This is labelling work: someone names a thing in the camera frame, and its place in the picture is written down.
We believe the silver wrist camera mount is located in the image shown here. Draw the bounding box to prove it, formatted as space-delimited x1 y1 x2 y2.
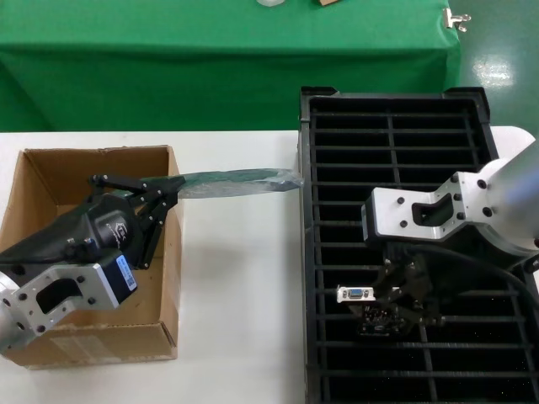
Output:
361 171 494 249
0 252 139 338

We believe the graphics card with silver bracket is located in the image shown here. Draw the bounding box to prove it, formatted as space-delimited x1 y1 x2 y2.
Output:
335 285 422 338

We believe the black slotted plastic container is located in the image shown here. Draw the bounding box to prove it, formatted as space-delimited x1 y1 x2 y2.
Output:
296 86 539 404

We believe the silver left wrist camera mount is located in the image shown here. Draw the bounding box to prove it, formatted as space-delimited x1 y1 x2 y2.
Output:
0 252 139 338

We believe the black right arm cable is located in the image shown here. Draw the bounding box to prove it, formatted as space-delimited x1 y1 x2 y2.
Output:
399 242 539 321

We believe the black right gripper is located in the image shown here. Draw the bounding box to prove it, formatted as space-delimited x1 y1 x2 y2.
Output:
366 222 527 333

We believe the silver metal binder clip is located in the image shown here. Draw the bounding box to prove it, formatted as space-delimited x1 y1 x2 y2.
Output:
442 8 472 34

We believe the brown cardboard box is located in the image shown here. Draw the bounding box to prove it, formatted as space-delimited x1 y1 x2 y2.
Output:
0 145 185 370

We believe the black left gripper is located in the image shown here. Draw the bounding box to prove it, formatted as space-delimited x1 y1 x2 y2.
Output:
0 173 187 277

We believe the green tablecloth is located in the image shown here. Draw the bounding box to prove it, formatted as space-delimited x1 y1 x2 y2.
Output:
0 0 463 134

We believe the grey antistatic plastic bag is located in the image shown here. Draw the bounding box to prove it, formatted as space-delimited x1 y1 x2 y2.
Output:
176 167 305 199

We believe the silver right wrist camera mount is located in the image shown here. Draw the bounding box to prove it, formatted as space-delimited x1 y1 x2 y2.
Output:
361 171 494 249

